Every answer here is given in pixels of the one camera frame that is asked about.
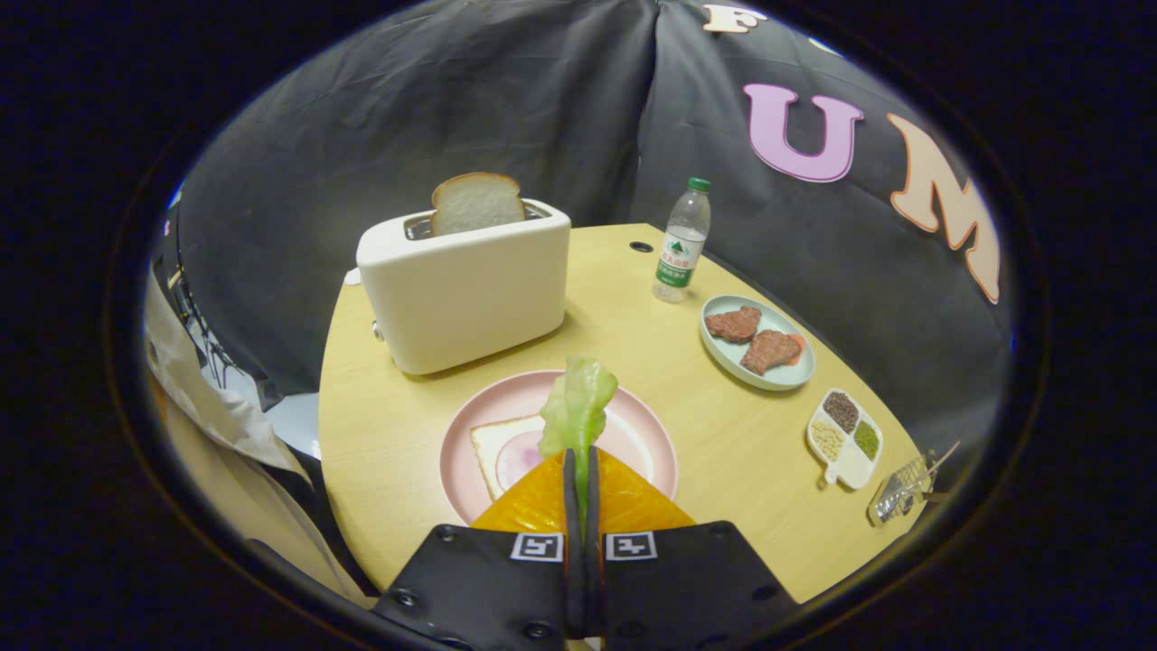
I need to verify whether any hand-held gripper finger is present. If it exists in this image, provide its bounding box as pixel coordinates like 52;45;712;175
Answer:
586;446;801;651
371;448;588;651

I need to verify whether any green lettuce leaf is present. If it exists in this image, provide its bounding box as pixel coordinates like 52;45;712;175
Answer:
538;354;620;525

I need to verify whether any toasted white bread slice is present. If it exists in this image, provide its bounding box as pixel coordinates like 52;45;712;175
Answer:
430;172;527;238

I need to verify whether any pink ham slice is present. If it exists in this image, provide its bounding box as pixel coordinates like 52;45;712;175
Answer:
495;429;566;494

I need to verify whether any untoasted white bread slice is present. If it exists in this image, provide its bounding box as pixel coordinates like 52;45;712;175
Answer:
469;414;579;503

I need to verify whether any pink round plate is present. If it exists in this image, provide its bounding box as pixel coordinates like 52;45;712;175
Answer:
439;369;680;527

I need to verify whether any white toaster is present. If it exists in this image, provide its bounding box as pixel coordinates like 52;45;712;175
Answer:
355;198;572;377

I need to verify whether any brown meat slice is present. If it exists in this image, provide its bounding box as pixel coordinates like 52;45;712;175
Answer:
704;306;763;344
740;329;803;376

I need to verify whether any white divided seasoning dish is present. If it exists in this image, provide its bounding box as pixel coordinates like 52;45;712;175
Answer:
805;388;885;492

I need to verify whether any pale green round plate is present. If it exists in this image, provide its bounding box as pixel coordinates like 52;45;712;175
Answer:
699;295;816;392

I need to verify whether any clear patterned glass cup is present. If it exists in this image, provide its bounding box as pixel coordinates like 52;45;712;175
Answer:
867;452;939;528

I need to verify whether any clear plastic water bottle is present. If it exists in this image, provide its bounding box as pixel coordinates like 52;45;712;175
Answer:
652;177;712;304

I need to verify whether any thin wooden stick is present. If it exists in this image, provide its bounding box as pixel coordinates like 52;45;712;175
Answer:
917;440;962;480

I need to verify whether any white cloth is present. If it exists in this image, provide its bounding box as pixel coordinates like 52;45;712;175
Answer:
145;271;313;480

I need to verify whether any black backdrop cloth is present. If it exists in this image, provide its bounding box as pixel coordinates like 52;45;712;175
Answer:
176;0;1013;435

